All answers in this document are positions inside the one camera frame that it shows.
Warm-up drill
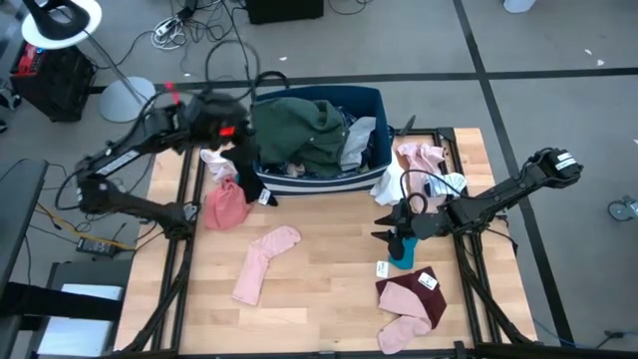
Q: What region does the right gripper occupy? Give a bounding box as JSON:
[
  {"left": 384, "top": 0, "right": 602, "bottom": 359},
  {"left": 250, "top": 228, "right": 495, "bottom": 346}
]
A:
[{"left": 370, "top": 193, "right": 453, "bottom": 262}]

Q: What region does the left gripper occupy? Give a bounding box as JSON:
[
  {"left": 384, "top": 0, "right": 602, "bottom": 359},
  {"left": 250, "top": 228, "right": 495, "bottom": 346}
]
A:
[{"left": 191, "top": 91, "right": 253, "bottom": 151}]

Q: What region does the teal sock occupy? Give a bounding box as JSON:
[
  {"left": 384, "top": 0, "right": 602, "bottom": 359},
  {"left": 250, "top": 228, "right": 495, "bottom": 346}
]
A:
[{"left": 388, "top": 233, "right": 420, "bottom": 271}]

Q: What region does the white and pink garment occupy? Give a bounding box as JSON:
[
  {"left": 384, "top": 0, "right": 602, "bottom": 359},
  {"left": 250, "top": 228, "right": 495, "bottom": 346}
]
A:
[{"left": 199, "top": 148, "right": 239, "bottom": 183}]

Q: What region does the pink long sock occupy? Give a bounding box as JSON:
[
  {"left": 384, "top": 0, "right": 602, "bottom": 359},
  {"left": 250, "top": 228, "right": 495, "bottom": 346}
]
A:
[
  {"left": 231, "top": 224, "right": 303, "bottom": 306},
  {"left": 377, "top": 280, "right": 433, "bottom": 355}
]

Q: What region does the black garment with tag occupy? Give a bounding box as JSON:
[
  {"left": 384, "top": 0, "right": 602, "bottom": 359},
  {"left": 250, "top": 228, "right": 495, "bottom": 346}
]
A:
[{"left": 220, "top": 142, "right": 279, "bottom": 207}]

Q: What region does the white striped sock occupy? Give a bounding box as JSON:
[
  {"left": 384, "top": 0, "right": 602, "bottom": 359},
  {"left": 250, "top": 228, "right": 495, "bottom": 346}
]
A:
[{"left": 423, "top": 172, "right": 469, "bottom": 198}]

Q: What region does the maroon garment with tag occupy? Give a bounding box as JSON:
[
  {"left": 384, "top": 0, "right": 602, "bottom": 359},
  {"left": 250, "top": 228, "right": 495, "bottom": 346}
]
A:
[{"left": 375, "top": 265, "right": 449, "bottom": 329}]

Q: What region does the dark green sweater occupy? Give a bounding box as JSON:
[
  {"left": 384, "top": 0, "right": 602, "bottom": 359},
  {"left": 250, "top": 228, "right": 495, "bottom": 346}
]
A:
[{"left": 252, "top": 96, "right": 350, "bottom": 179}]

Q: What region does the pale pink garment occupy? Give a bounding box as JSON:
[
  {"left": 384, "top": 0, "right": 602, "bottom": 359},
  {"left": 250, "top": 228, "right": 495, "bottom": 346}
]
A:
[{"left": 397, "top": 142, "right": 448, "bottom": 214}]

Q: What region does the coral pink garment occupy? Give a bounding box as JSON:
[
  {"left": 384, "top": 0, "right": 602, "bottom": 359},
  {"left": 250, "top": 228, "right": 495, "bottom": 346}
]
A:
[{"left": 202, "top": 177, "right": 253, "bottom": 231}]

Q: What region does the light grey garment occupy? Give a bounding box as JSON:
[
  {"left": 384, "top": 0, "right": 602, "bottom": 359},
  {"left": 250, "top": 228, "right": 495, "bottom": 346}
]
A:
[{"left": 340, "top": 116, "right": 378, "bottom": 172}]

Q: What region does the white cloth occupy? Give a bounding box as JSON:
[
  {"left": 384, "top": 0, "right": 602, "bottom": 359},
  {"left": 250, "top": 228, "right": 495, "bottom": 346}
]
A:
[{"left": 398, "top": 169, "right": 468, "bottom": 213}]

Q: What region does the navy white striped fabric bin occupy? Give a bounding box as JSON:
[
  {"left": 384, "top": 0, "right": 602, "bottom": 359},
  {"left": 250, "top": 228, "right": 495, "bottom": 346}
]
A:
[{"left": 250, "top": 70, "right": 396, "bottom": 196}]

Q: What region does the white floor lamp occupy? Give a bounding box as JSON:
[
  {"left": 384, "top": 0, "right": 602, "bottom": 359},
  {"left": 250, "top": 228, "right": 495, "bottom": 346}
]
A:
[{"left": 20, "top": 0, "right": 158, "bottom": 124}]

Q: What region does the white power strip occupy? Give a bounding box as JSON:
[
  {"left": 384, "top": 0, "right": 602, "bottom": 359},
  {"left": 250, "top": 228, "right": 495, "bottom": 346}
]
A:
[{"left": 153, "top": 17, "right": 181, "bottom": 39}]

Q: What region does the black box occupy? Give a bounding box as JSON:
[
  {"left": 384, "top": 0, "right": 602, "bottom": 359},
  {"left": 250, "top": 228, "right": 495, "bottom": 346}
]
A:
[{"left": 245, "top": 0, "right": 325, "bottom": 26}]

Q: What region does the black crate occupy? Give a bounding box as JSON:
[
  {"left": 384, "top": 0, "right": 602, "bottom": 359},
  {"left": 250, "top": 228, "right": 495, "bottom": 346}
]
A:
[{"left": 9, "top": 42, "right": 97, "bottom": 124}]

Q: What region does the black power adapter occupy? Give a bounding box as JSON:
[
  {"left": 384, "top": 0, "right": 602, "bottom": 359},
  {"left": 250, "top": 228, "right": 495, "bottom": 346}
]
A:
[{"left": 75, "top": 236, "right": 119, "bottom": 258}]

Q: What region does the red box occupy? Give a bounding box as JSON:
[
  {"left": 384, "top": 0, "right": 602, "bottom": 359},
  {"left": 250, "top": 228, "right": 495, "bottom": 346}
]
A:
[{"left": 14, "top": 43, "right": 47, "bottom": 76}]

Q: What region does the black desk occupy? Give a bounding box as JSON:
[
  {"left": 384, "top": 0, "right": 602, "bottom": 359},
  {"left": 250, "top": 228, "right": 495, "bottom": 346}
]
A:
[{"left": 0, "top": 158, "right": 50, "bottom": 300}]

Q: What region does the grey caster wheel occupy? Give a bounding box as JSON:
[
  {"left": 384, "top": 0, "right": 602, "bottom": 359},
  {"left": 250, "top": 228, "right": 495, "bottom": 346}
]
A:
[{"left": 606, "top": 195, "right": 638, "bottom": 222}]

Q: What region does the white rounded object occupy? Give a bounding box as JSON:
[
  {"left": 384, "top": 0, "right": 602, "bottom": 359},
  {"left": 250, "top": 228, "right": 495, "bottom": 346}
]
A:
[{"left": 502, "top": 0, "right": 538, "bottom": 14}]

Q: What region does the grey cabinet with white panel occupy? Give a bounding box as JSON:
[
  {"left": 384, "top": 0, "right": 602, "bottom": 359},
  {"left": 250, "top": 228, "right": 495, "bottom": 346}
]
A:
[{"left": 29, "top": 258, "right": 134, "bottom": 359}]

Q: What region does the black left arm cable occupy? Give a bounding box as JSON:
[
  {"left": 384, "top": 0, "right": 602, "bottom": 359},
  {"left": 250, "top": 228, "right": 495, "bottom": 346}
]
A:
[{"left": 202, "top": 38, "right": 262, "bottom": 101}]

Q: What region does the black floor cable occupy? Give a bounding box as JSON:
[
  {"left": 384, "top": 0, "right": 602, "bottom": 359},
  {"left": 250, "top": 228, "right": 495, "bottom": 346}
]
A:
[{"left": 178, "top": 0, "right": 256, "bottom": 91}]

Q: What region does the yellow floor cable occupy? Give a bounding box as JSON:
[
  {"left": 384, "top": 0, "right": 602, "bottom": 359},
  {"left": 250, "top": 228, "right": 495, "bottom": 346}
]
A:
[{"left": 34, "top": 201, "right": 137, "bottom": 250}]

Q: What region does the blue cable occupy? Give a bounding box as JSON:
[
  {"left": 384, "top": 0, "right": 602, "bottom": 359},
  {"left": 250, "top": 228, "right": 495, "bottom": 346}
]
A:
[{"left": 532, "top": 318, "right": 580, "bottom": 348}]

